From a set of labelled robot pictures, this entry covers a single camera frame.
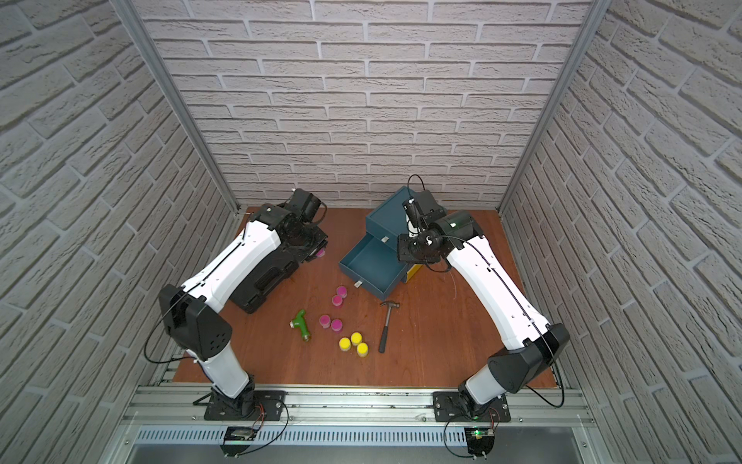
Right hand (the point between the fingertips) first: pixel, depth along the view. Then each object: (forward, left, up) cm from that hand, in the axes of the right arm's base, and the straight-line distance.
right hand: (409, 253), depth 73 cm
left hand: (+9, +21, -5) cm, 24 cm away
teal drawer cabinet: (+15, +5, -3) cm, 16 cm away
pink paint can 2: (+3, +20, -23) cm, 31 cm away
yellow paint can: (-13, +16, -24) cm, 31 cm away
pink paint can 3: (-1, +22, -23) cm, 32 cm away
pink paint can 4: (-7, +26, -24) cm, 36 cm away
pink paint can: (+6, +25, -6) cm, 26 cm away
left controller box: (-35, +46, -27) cm, 64 cm away
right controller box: (-39, -15, -28) cm, 50 cm away
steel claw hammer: (-12, +8, -26) cm, 30 cm away
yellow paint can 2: (-16, +14, -24) cm, 32 cm away
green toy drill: (-7, +33, -23) cm, 41 cm away
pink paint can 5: (-9, +22, -23) cm, 33 cm away
